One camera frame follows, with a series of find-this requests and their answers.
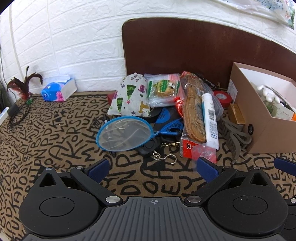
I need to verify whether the white wall cable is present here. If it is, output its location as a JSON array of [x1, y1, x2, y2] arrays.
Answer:
[[9, 0, 24, 78]]

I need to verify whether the small red box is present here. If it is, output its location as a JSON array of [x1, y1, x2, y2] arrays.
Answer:
[[107, 91, 119, 103]]

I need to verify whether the small gold box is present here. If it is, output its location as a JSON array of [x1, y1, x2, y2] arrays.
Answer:
[[228, 103, 246, 126]]

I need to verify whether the brown insoles pack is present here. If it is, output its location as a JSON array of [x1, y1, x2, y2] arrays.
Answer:
[[179, 71, 221, 161]]

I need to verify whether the printed cloth pouch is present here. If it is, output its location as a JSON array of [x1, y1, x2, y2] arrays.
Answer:
[[107, 73, 151, 117]]

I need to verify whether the brown wooden headboard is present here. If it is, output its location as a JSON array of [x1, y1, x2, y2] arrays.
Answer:
[[122, 18, 296, 102]]

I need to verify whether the green and white packet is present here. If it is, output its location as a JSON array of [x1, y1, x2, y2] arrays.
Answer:
[[265, 100, 296, 121]]

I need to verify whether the small clear blister pack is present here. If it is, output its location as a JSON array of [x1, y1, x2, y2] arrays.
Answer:
[[191, 143, 218, 163]]

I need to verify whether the blue tissue pack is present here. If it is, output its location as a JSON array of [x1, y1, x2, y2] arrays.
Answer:
[[41, 75, 77, 102]]

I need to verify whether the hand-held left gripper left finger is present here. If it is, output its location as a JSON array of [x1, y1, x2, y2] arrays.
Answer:
[[38, 158, 123, 207]]

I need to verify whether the white tube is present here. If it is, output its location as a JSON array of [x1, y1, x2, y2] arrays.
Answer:
[[201, 93, 219, 150]]

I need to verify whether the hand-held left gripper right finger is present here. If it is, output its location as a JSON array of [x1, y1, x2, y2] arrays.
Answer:
[[184, 157, 271, 207]]

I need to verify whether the snack packet in zip bag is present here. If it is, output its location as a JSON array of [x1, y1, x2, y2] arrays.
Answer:
[[144, 73, 181, 108]]

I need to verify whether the black pen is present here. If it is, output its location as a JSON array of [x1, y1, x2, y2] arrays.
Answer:
[[196, 73, 217, 90]]

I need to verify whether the red tape roll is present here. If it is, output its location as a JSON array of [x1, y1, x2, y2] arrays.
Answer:
[[213, 90, 233, 108]]

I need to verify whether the letter print blanket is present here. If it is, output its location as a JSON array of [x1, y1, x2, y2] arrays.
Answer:
[[0, 91, 296, 241]]

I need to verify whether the black disc with blue label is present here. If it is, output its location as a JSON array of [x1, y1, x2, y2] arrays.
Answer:
[[148, 107, 184, 131]]

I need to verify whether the black hanging scale with hook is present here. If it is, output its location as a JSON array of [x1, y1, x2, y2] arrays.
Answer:
[[136, 137, 184, 163]]

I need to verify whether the dark feather headband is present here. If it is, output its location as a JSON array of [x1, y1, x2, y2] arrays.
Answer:
[[6, 66, 43, 127]]

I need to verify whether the brown cardboard box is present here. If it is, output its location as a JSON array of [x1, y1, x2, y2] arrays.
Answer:
[[227, 62, 296, 154]]

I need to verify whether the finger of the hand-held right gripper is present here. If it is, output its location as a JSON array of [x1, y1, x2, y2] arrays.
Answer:
[[273, 157, 296, 171]]

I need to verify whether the blue hand net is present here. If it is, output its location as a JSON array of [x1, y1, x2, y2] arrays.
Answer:
[[97, 115, 184, 152]]

